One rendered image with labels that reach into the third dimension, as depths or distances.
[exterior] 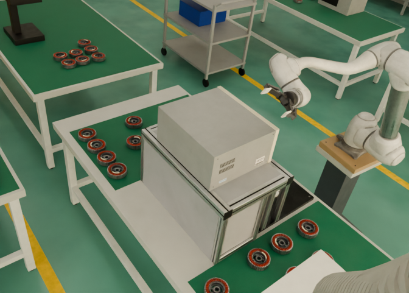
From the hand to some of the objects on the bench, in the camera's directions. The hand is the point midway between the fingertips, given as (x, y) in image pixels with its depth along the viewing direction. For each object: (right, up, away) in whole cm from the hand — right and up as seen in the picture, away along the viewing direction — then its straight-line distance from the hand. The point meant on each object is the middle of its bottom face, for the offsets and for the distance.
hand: (274, 102), depth 175 cm
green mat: (+18, -82, +18) cm, 86 cm away
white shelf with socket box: (+6, -108, -16) cm, 109 cm away
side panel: (-15, -71, +28) cm, 77 cm away
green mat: (-61, -13, +93) cm, 112 cm away
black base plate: (-5, -41, +67) cm, 79 cm away
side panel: (-55, -35, +65) cm, 92 cm away
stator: (+9, -70, +32) cm, 78 cm away
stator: (+25, -64, +42) cm, 81 cm away
